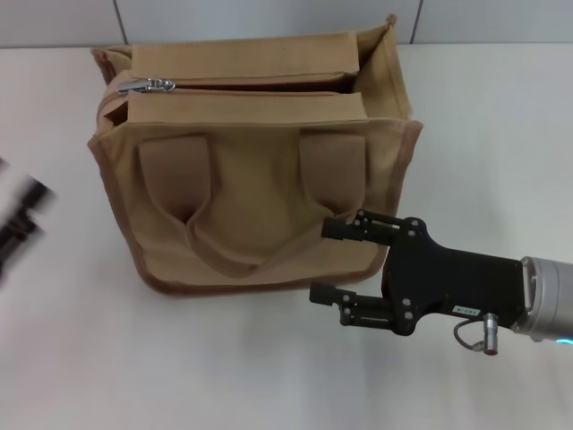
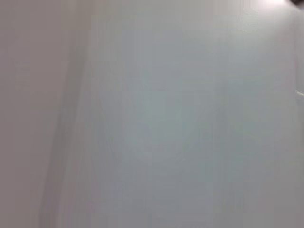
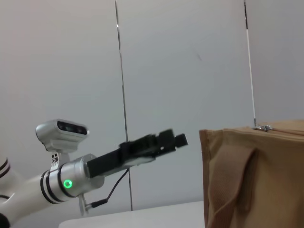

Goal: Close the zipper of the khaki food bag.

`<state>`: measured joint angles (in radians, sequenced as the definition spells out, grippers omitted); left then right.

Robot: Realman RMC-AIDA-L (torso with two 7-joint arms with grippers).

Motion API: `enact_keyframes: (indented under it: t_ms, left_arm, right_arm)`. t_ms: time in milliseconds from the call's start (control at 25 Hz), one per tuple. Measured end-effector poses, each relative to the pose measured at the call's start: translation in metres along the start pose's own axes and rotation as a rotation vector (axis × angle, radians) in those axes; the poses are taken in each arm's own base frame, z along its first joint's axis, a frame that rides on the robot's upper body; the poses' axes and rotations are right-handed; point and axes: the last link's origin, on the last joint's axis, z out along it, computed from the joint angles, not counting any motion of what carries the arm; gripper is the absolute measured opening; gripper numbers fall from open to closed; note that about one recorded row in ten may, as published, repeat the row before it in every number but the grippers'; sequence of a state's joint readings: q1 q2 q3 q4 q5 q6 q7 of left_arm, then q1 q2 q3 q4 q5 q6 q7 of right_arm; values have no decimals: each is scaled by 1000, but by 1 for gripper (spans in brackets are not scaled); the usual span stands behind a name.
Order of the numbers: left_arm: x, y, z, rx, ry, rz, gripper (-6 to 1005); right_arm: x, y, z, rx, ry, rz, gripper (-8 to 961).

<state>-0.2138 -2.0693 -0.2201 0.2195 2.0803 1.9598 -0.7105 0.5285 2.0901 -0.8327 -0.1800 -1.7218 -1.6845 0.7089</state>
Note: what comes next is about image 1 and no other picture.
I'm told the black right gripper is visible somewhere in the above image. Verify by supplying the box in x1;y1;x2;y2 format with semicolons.
309;209;526;338

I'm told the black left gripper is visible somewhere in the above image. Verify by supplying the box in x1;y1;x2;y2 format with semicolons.
0;156;61;280

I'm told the khaki canvas food bag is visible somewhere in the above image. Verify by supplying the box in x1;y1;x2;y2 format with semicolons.
85;13;424;297

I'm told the silver metal zipper pull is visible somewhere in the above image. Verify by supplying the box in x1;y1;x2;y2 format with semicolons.
115;76;175;95

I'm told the right gripper cable with plug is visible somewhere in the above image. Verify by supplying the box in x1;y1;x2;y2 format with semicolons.
452;313;500;356

